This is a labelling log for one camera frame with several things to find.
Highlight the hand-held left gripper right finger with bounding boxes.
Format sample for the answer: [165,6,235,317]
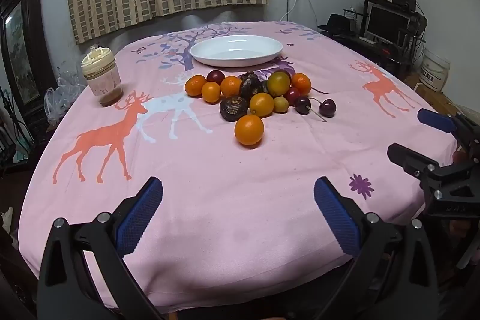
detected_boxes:
[314,176,439,320]

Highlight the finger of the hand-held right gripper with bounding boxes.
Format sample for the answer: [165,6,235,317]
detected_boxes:
[417,109,480,156]
[387,143,437,189]

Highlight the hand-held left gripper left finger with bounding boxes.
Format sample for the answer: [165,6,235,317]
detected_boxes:
[36,176,166,320]

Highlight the large orange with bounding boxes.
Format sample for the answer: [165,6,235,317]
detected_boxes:
[234,115,265,146]

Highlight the small orange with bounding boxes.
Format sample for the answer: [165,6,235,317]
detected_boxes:
[184,75,208,98]
[291,73,313,96]
[220,76,243,98]
[201,82,222,104]

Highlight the yellow-orange citrus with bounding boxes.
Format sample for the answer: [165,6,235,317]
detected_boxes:
[249,92,275,118]

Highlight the yellow-green plum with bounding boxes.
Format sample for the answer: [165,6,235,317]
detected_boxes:
[266,71,291,97]

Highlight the white oval plate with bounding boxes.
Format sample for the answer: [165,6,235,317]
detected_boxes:
[189,35,284,67]

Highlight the white plastic bucket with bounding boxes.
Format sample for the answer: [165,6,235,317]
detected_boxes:
[419,48,451,93]

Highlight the pink deer print tablecloth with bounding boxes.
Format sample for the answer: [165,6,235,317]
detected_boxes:
[18,21,460,313]

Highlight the computer monitor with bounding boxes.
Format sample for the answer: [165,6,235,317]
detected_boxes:
[367,2,411,43]

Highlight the black hat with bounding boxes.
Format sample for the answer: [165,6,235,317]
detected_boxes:
[318,14,357,36]

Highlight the plastic jar with cream lid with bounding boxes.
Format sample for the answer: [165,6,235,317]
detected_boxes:
[81,46,123,108]

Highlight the clear plastic bags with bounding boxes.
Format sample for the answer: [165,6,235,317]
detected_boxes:
[44,61,88,126]

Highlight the dark framed picture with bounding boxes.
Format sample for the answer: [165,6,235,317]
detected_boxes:
[0,0,58,126]

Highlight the white power cable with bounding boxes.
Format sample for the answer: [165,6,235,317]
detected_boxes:
[307,0,319,29]
[279,0,301,22]

